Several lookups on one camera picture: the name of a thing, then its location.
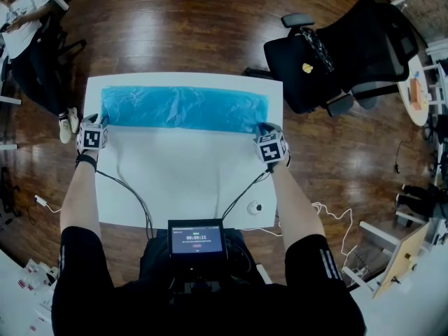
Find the white round cable grommet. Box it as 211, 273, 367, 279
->
246, 199, 265, 218

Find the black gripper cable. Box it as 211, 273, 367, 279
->
221, 169, 272, 221
95, 169, 155, 239

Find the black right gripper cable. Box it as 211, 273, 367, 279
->
221, 169, 272, 221

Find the person's black shirt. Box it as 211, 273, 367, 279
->
50, 225, 367, 336

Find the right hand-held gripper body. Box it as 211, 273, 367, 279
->
253, 122, 291, 173

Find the round white side table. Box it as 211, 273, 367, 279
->
396, 55, 430, 127

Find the person's left forearm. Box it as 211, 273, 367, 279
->
59, 154, 99, 241

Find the black office chair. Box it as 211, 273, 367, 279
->
241, 0, 420, 118

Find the black wristband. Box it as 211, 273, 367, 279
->
74, 154, 99, 173

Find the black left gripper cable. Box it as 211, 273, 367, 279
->
95, 169, 155, 239

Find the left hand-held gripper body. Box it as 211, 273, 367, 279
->
76, 113, 109, 155

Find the white cable on floor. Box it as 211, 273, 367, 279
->
241, 201, 358, 258

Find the black patterned cloth on chair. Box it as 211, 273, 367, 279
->
297, 26, 335, 74

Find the blue plastic garbage bag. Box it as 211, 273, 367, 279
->
100, 85, 270, 134

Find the wooden desk panel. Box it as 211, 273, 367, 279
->
371, 222, 431, 300

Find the chest-mounted screen device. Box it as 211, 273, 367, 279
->
167, 218, 229, 258

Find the white charger with cable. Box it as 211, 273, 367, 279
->
34, 194, 63, 214

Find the person's right forearm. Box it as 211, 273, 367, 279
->
271, 162, 329, 258

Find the orange box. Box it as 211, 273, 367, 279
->
409, 78, 424, 111

